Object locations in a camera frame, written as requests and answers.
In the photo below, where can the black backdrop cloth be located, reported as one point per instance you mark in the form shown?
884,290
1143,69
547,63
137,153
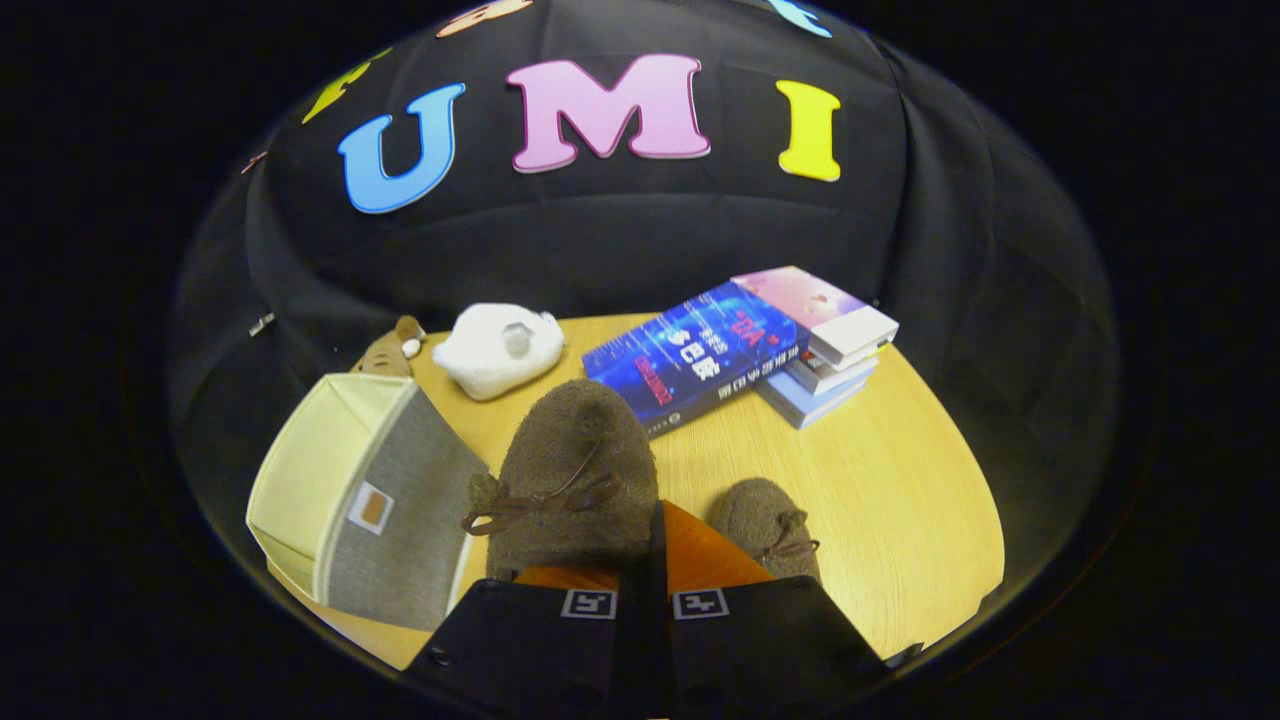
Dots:
600,240

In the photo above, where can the white book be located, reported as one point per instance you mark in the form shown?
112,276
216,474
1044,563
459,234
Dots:
835,372

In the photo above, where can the grey fabric storage box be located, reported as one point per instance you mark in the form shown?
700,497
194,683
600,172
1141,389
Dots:
400,510

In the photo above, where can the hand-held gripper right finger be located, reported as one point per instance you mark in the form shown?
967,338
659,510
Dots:
770,640

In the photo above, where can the silver cloth clip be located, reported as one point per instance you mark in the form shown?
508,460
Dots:
262,324

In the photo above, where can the brown fuzzy shoe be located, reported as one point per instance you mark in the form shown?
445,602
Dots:
760,515
575,450

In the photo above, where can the brown striped plush toy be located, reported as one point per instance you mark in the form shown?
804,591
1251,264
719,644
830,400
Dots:
385,355

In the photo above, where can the dark blue book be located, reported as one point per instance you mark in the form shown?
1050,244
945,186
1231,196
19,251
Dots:
690,360

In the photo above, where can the pink cover book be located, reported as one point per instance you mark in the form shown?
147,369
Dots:
810,305

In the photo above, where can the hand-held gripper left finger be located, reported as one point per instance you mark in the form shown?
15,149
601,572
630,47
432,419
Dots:
520,650

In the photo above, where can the white plush toy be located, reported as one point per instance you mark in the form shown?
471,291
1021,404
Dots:
495,350

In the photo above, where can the red cloth clip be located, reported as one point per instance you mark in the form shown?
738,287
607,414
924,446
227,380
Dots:
254,161

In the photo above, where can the light blue book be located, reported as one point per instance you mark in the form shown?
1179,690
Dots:
810,405

